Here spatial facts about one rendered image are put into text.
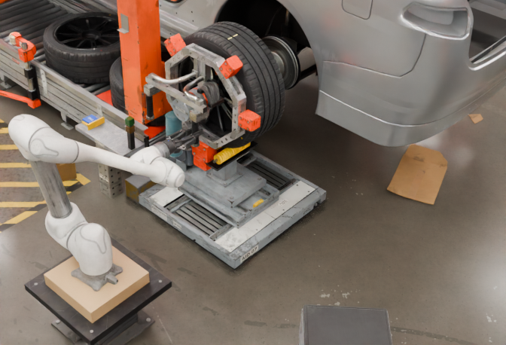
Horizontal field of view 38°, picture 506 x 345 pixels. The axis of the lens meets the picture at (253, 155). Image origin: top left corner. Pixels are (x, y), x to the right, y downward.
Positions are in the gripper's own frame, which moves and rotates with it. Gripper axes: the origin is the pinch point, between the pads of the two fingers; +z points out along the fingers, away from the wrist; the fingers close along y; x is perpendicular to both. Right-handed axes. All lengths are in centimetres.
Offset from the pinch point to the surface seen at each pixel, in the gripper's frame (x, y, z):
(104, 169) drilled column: -62, -74, -4
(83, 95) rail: -45, -126, 22
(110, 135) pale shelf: -38, -71, 1
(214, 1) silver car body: 32, -51, 66
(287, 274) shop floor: -83, 49, 23
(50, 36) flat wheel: -33, -186, 42
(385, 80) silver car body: 30, 64, 66
